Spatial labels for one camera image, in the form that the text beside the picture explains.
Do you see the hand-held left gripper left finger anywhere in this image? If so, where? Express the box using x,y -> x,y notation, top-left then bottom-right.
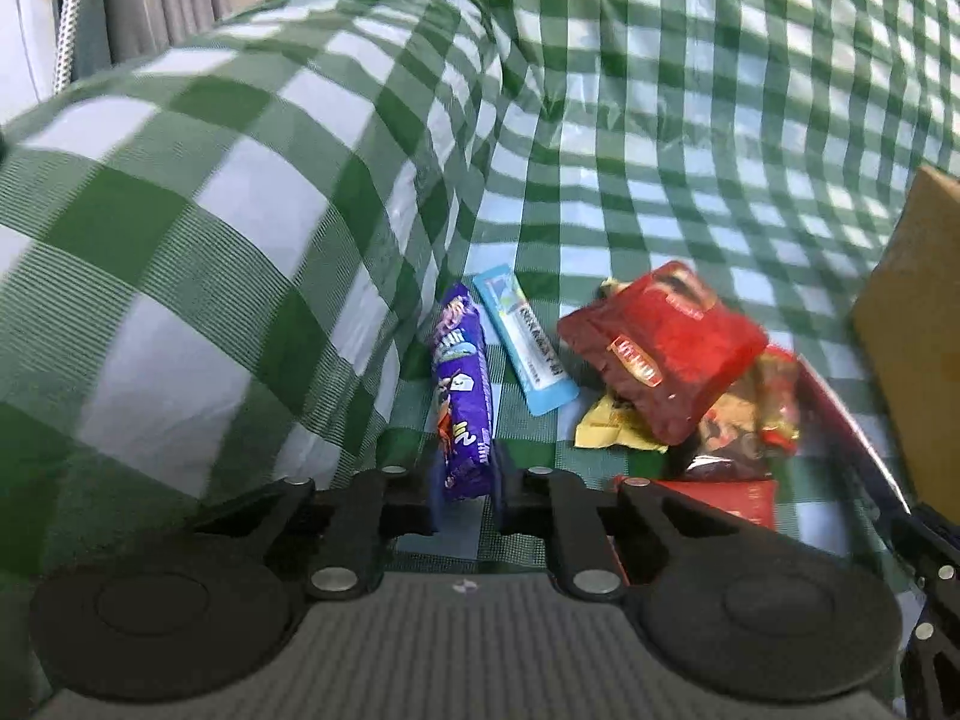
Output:
195,465 -> 441,603

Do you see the red flat snack packet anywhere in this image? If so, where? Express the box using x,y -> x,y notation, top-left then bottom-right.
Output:
609,475 -> 778,587

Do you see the light blue snack bar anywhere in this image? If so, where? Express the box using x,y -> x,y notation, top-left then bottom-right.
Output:
471,264 -> 580,418

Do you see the green checked cloth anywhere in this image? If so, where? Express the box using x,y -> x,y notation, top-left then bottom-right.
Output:
0,0 -> 960,720

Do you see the cardboard box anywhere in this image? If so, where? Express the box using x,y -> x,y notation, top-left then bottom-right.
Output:
851,163 -> 960,511

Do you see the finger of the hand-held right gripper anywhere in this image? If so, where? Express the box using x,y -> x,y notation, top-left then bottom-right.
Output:
889,502 -> 960,720

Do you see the purple snack packet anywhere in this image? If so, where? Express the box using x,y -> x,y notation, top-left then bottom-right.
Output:
429,281 -> 497,503

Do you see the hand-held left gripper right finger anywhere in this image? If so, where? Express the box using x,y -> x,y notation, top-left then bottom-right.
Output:
495,450 -> 752,602

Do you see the red snack bag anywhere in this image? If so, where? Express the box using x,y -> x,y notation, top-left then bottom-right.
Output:
556,260 -> 770,447

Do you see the white speckled pole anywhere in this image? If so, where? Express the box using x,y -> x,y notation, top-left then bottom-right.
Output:
52,0 -> 89,91

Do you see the yellow cartoon snack packet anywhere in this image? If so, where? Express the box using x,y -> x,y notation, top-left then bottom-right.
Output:
576,390 -> 670,455

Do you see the dark brown snack packet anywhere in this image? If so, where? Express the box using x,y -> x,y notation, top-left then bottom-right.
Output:
679,349 -> 802,482

